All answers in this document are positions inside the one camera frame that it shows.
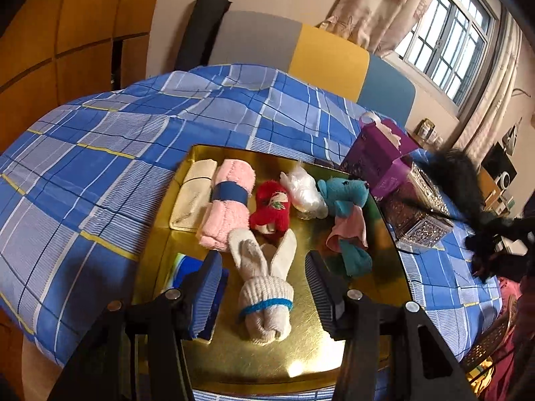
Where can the blue plaid bedsheet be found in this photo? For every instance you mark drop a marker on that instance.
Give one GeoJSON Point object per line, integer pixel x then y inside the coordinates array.
{"type": "Point", "coordinates": [104, 154]}

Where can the orange wooden wardrobe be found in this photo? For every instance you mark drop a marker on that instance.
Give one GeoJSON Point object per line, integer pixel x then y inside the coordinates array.
{"type": "Point", "coordinates": [75, 41]}

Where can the cream pouch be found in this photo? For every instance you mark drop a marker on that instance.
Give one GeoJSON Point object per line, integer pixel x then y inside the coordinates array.
{"type": "Point", "coordinates": [192, 200]}

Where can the pink towel blue band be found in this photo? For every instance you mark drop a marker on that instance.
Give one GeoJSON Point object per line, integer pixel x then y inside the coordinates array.
{"type": "Point", "coordinates": [225, 221]}

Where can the wicker chair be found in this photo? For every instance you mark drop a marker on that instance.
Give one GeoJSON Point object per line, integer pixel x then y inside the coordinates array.
{"type": "Point", "coordinates": [489, 338]}

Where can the glass jars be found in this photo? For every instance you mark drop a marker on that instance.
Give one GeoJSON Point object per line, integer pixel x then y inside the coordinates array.
{"type": "Point", "coordinates": [428, 130]}

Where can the black feather duster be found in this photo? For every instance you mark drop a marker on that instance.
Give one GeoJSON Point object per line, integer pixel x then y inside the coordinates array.
{"type": "Point", "coordinates": [459, 175]}

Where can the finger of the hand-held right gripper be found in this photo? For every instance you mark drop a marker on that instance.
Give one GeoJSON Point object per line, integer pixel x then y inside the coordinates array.
{"type": "Point", "coordinates": [482, 255]}

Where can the red plush toy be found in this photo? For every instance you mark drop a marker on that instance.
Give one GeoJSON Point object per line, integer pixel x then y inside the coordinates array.
{"type": "Point", "coordinates": [271, 213]}

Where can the gold rectangular tray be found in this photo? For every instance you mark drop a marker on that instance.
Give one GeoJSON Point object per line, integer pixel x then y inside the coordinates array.
{"type": "Point", "coordinates": [259, 355]}

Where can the small white fan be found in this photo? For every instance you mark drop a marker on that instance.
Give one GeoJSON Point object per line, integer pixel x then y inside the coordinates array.
{"type": "Point", "coordinates": [504, 179]}

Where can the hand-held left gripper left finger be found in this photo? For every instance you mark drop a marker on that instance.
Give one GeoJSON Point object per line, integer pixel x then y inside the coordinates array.
{"type": "Point", "coordinates": [205, 296]}

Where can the black rolled mat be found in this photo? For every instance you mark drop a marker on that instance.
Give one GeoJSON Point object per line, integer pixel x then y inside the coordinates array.
{"type": "Point", "coordinates": [200, 29]}

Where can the blue plush toy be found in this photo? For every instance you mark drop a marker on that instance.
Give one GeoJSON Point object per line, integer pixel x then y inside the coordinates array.
{"type": "Point", "coordinates": [342, 192]}

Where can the white sock bunny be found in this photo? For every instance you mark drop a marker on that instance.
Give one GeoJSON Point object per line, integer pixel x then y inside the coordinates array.
{"type": "Point", "coordinates": [263, 300]}

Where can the grey yellow blue headboard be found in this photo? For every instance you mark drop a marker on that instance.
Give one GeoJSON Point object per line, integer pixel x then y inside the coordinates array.
{"type": "Point", "coordinates": [326, 62]}

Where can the black monitor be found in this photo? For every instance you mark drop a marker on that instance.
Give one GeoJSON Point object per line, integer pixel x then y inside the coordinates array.
{"type": "Point", "coordinates": [495, 161]}

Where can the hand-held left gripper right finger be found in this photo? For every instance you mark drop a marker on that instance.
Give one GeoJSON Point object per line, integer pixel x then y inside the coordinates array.
{"type": "Point", "coordinates": [322, 296]}

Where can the silver embossed tissue box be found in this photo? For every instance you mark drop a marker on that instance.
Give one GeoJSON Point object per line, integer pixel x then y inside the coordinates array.
{"type": "Point", "coordinates": [422, 225]}

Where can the sailboat ornament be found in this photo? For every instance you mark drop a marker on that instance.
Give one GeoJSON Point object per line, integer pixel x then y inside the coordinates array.
{"type": "Point", "coordinates": [510, 138]}

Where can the clear plastic bag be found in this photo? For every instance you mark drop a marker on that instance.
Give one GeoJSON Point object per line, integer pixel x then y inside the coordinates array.
{"type": "Point", "coordinates": [305, 192]}

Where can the red cloth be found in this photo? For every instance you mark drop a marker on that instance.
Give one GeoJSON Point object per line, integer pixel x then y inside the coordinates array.
{"type": "Point", "coordinates": [514, 342]}

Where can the beige patterned curtain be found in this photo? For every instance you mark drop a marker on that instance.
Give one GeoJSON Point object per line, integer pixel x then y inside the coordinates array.
{"type": "Point", "coordinates": [376, 4]}
{"type": "Point", "coordinates": [493, 100]}

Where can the barred window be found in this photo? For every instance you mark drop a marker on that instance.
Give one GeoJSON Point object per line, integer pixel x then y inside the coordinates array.
{"type": "Point", "coordinates": [451, 37]}

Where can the purple cardboard box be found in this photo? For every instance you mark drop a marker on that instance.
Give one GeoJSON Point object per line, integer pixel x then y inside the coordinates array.
{"type": "Point", "coordinates": [376, 163]}

